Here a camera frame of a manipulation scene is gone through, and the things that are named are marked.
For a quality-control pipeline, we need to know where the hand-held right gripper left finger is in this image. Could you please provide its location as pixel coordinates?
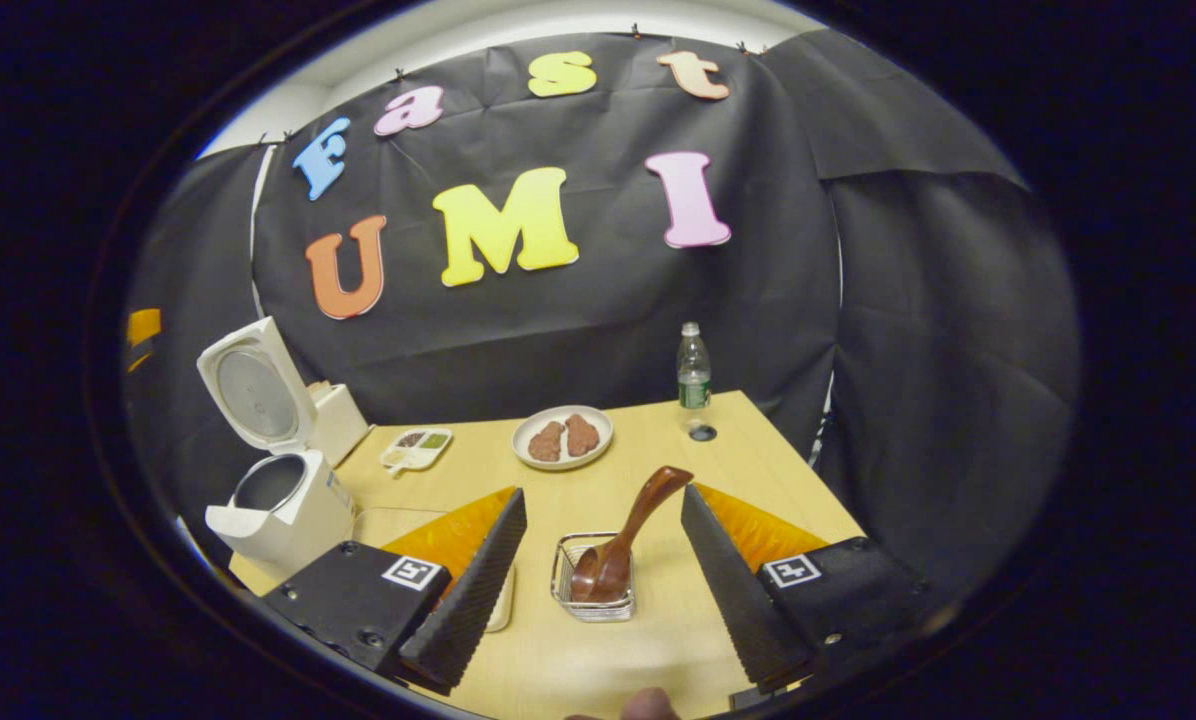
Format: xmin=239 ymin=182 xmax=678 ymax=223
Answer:
xmin=261 ymin=487 xmax=529 ymax=696

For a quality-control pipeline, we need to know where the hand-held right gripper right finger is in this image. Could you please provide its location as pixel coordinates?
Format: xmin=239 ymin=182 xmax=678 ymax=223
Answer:
xmin=680 ymin=483 xmax=934 ymax=696

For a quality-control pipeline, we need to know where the brown wooden spoon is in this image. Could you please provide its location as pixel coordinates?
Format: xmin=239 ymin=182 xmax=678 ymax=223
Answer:
xmin=570 ymin=465 xmax=695 ymax=604

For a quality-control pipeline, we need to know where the metal wire chopstick holder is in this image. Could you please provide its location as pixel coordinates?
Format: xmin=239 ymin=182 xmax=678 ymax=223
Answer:
xmin=550 ymin=531 xmax=637 ymax=623

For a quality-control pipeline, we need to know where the white rice cooker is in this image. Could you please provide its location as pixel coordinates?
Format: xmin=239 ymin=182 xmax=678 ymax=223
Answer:
xmin=196 ymin=316 xmax=359 ymax=581

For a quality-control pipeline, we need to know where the white divided condiment dish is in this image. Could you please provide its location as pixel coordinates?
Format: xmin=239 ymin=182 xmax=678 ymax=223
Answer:
xmin=380 ymin=427 xmax=454 ymax=473

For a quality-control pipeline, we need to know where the white round plate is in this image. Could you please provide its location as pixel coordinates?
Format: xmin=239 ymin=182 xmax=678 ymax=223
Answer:
xmin=511 ymin=404 xmax=615 ymax=471

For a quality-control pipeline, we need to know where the white toaster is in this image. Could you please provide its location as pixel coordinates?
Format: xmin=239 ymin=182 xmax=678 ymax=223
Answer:
xmin=306 ymin=380 xmax=371 ymax=466

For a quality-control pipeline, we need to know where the green label water bottle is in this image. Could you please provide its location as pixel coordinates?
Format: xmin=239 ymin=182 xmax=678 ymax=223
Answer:
xmin=676 ymin=321 xmax=712 ymax=411

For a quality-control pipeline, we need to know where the black backdrop cloth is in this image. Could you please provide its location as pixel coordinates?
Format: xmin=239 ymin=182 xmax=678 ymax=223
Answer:
xmin=123 ymin=30 xmax=1081 ymax=601

